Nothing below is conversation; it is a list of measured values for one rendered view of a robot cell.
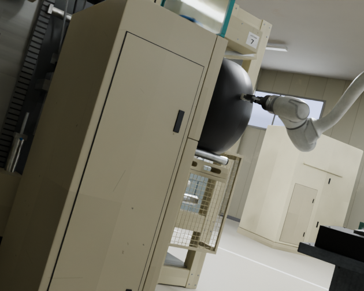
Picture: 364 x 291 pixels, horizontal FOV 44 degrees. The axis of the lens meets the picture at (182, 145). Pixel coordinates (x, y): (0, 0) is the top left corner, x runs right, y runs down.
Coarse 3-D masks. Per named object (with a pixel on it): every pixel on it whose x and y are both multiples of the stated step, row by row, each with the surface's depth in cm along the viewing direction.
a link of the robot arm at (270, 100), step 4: (272, 96) 207; (276, 96) 206; (268, 100) 208; (272, 100) 205; (268, 104) 207; (272, 104) 205; (268, 108) 208; (272, 108) 205; (268, 112) 210; (272, 112) 206
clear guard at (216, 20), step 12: (168, 0) 200; (180, 0) 191; (192, 0) 182; (204, 0) 175; (216, 0) 167; (228, 0) 160; (180, 12) 188; (192, 12) 179; (204, 12) 172; (216, 12) 165; (228, 12) 158; (204, 24) 170; (216, 24) 163
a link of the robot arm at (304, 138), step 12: (360, 84) 191; (348, 96) 195; (336, 108) 199; (348, 108) 198; (312, 120) 203; (324, 120) 203; (336, 120) 201; (288, 132) 205; (300, 132) 202; (312, 132) 202; (300, 144) 206; (312, 144) 206
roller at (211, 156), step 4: (196, 148) 234; (200, 148) 237; (196, 152) 234; (200, 152) 235; (204, 152) 237; (208, 152) 238; (212, 152) 241; (200, 156) 237; (204, 156) 237; (208, 156) 238; (212, 156) 240; (216, 156) 241; (220, 156) 243; (224, 156) 246; (212, 160) 241; (216, 160) 242; (220, 160) 243; (224, 160) 244; (228, 160) 246; (224, 164) 245
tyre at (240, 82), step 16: (224, 64) 233; (224, 80) 227; (240, 80) 235; (224, 96) 225; (208, 112) 226; (224, 112) 226; (240, 112) 232; (208, 128) 228; (224, 128) 231; (240, 128) 236; (208, 144) 236; (224, 144) 239
